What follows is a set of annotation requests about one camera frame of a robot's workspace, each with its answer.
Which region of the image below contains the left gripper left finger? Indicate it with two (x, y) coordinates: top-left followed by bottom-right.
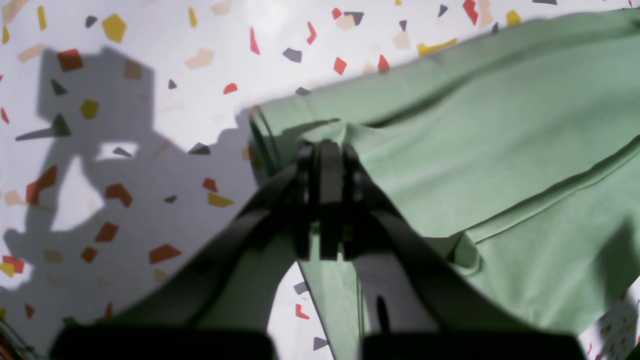
(50, 145), (317, 360)

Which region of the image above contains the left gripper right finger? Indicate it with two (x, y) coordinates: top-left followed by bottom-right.
(343, 145), (585, 360)

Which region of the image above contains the light green T-shirt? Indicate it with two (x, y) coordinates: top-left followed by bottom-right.
(250, 8), (640, 360)

